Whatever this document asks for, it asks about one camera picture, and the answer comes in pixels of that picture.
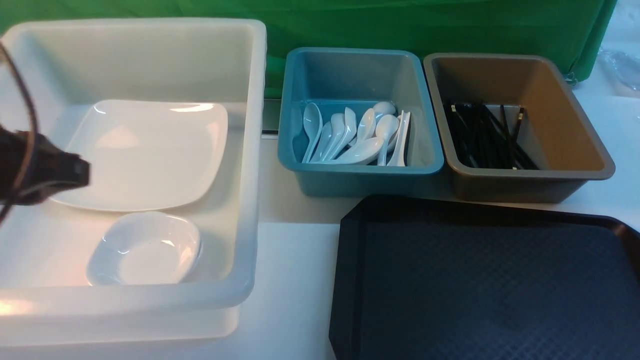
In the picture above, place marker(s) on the white spoons in bin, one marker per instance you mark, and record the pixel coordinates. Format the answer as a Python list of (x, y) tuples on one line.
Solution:
[(379, 137)]

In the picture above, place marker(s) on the large white square plate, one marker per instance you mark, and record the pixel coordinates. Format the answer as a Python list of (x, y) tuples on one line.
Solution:
[(147, 155)]

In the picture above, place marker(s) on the black serving tray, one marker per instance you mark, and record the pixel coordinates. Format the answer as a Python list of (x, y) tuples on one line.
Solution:
[(424, 279)]

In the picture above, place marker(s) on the bundle of black chopsticks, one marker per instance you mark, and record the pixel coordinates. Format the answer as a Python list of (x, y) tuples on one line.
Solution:
[(483, 140)]

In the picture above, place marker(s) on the green backdrop cloth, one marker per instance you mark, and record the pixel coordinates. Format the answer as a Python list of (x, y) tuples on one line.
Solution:
[(567, 32)]

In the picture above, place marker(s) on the brown plastic bin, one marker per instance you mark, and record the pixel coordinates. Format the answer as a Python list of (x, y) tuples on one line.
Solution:
[(557, 133)]

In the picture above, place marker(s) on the large white plastic tub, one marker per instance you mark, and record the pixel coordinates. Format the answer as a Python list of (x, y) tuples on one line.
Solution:
[(70, 65)]

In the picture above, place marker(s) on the white bowl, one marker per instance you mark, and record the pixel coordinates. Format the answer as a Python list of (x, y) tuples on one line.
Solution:
[(145, 248)]

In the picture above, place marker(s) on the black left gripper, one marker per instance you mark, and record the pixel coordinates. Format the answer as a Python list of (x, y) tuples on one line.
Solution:
[(53, 170)]

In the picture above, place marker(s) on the teal plastic bin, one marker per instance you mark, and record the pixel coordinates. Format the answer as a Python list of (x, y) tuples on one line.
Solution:
[(335, 78)]

